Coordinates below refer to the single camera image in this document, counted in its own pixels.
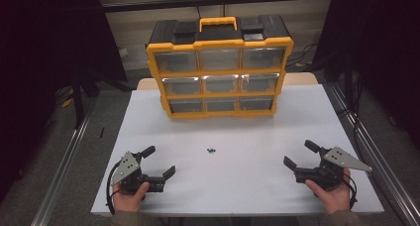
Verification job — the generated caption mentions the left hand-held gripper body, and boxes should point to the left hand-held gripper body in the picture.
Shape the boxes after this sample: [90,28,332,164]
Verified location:
[110,151,165,194]

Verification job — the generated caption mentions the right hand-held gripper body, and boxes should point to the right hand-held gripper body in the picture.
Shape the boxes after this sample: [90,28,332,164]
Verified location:
[293,146,373,191]

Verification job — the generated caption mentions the yellow black organizer cabinet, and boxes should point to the yellow black organizer cabinet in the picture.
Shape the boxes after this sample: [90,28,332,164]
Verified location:
[146,15,295,120]

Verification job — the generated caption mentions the person's left hand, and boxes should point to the person's left hand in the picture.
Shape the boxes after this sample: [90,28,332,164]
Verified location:
[112,181,151,214]

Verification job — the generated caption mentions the person's right hand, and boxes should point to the person's right hand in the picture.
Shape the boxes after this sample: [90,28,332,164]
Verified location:
[304,168,352,215]

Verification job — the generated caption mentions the grid of clear bins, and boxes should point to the grid of clear bins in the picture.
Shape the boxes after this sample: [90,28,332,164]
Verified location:
[154,47,285,114]

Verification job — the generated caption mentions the black metal stand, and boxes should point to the black metal stand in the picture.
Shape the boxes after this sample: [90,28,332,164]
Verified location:
[70,71,133,130]

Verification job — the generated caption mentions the black curtain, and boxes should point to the black curtain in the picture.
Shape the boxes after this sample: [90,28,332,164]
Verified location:
[311,0,420,148]
[0,0,128,200]

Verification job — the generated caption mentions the black horizontal bar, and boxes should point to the black horizontal bar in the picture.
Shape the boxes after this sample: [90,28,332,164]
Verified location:
[100,0,335,14]

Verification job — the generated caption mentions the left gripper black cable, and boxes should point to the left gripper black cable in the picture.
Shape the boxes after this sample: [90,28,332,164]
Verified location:
[105,161,122,216]

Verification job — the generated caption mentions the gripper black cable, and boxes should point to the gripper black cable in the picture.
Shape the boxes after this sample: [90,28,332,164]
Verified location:
[105,161,122,216]
[341,172,359,210]

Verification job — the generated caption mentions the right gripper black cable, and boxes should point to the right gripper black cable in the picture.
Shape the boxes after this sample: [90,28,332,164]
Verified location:
[341,172,359,210]

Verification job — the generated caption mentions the aluminium floor rail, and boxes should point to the aluminium floor rail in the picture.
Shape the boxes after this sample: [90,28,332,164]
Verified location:
[31,96,97,226]
[328,83,420,226]

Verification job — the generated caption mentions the black floor cables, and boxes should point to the black floor cables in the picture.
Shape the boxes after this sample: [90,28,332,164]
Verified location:
[285,43,318,68]

